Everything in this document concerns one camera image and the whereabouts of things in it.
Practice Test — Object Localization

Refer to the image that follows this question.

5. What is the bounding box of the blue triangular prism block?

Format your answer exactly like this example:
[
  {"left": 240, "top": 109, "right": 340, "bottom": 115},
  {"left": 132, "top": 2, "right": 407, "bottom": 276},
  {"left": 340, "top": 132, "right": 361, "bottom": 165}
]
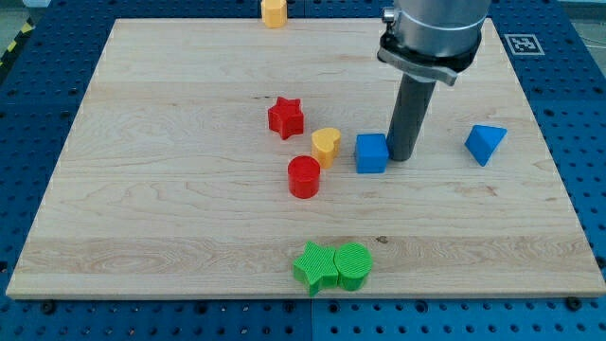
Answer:
[{"left": 465, "top": 125, "right": 508, "bottom": 167}]

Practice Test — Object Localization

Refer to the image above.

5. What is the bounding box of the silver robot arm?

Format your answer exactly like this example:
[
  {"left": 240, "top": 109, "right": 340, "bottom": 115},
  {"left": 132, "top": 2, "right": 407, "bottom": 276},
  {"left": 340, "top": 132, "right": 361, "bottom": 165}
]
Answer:
[{"left": 377, "top": 0, "right": 490, "bottom": 86}]

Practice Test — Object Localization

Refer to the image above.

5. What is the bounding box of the yellow hexagon block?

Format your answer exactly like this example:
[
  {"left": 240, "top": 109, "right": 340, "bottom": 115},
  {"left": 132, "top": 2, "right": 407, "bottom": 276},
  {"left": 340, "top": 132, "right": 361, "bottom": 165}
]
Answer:
[{"left": 260, "top": 0, "right": 288, "bottom": 28}]

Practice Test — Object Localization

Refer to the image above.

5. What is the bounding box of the wooden board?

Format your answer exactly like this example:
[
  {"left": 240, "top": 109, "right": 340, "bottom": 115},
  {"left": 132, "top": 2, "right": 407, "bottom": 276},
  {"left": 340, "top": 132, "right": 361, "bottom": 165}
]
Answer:
[{"left": 7, "top": 19, "right": 605, "bottom": 299}]

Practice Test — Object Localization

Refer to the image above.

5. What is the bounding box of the red star block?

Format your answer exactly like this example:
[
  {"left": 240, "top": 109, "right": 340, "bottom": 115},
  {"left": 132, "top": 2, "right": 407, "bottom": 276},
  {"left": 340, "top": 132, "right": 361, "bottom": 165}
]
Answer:
[{"left": 268, "top": 97, "right": 305, "bottom": 140}]

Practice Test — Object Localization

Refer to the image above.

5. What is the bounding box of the green star block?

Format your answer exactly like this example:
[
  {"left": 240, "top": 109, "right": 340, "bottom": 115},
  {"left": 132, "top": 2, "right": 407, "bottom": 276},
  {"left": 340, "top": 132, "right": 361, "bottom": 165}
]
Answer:
[{"left": 293, "top": 241, "right": 339, "bottom": 297}]

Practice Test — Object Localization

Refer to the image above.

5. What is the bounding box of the green cylinder block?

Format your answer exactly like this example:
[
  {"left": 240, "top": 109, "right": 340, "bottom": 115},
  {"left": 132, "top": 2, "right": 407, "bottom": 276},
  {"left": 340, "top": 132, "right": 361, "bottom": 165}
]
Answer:
[{"left": 334, "top": 242, "right": 373, "bottom": 291}]

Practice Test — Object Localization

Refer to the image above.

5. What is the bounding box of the white fiducial marker tag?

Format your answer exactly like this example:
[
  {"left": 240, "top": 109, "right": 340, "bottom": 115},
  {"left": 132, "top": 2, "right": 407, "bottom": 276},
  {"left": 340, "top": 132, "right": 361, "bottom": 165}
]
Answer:
[{"left": 505, "top": 33, "right": 544, "bottom": 56}]

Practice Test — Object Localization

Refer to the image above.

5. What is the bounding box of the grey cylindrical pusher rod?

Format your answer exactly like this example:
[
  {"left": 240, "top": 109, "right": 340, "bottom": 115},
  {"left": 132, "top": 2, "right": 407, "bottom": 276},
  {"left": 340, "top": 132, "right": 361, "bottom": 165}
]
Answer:
[{"left": 386, "top": 74, "right": 436, "bottom": 162}]

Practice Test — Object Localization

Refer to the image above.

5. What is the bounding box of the red cylinder block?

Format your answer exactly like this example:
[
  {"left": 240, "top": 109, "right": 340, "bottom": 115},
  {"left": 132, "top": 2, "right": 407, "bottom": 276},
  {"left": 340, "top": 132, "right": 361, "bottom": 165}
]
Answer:
[{"left": 287, "top": 155, "right": 321, "bottom": 199}]

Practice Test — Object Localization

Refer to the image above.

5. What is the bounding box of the blue cube block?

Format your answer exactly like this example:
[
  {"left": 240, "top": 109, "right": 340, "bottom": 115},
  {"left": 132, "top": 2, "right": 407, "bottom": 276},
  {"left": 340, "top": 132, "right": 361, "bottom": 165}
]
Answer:
[{"left": 355, "top": 134, "right": 389, "bottom": 173}]

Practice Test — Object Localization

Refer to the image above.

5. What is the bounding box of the yellow heart block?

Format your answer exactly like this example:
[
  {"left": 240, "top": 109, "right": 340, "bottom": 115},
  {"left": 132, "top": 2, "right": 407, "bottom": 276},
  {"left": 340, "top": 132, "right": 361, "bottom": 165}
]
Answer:
[{"left": 312, "top": 127, "right": 341, "bottom": 169}]

